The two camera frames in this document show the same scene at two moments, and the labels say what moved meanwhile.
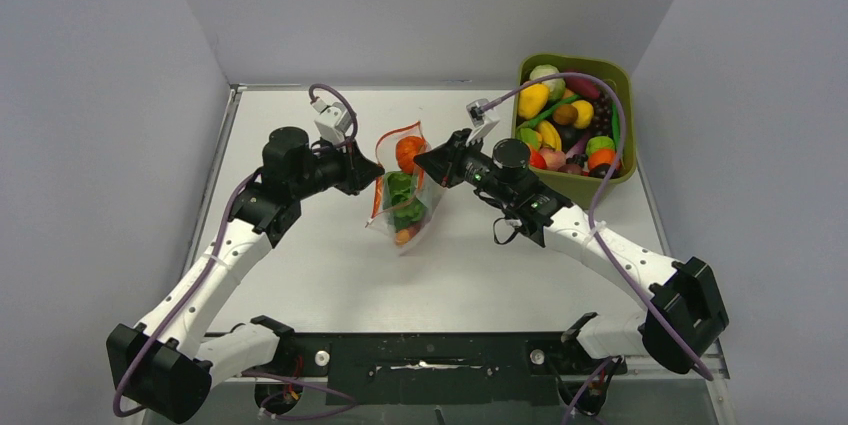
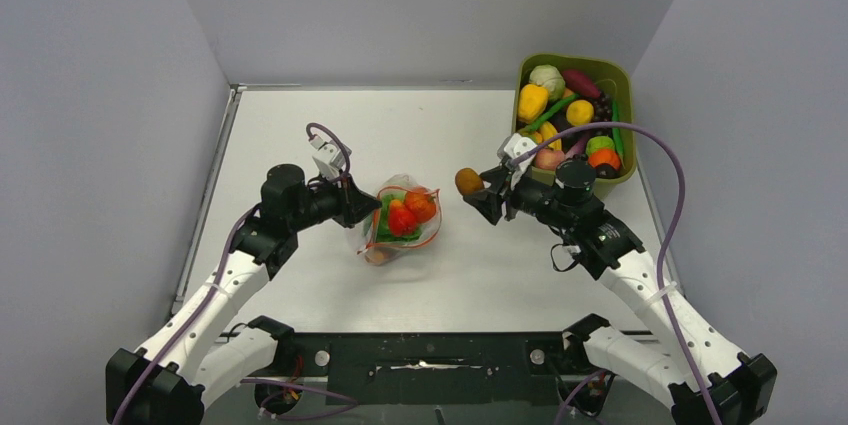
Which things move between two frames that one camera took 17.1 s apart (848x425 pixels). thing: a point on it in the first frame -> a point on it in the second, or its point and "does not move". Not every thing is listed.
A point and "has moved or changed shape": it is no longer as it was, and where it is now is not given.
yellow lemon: (585, 111) does not move
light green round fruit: (599, 142) does not move
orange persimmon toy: (406, 148) -> (421, 205)
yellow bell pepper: (532, 100) does not move
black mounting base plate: (429, 368) does not move
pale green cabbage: (556, 87) does not move
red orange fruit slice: (404, 235) -> (378, 256)
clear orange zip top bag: (408, 191) has moved or changed shape
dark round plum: (600, 170) does not move
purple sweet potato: (583, 87) does not move
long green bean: (530, 124) does not move
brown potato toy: (565, 114) has moved or changed shape
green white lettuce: (400, 202) -> (384, 231)
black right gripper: (442, 164) -> (488, 201)
